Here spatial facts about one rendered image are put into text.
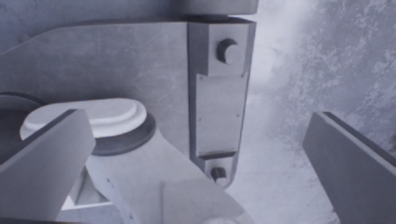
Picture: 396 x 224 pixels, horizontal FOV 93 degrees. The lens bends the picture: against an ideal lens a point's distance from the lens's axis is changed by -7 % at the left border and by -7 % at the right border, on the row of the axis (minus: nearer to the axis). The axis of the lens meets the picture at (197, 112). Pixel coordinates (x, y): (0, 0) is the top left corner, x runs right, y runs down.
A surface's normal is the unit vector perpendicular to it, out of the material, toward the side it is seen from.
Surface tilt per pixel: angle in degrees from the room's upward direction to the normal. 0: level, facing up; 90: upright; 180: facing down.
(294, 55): 0
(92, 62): 0
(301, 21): 0
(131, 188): 90
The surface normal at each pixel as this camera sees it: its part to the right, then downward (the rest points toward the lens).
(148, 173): 0.00, -0.87
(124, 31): 0.19, 0.49
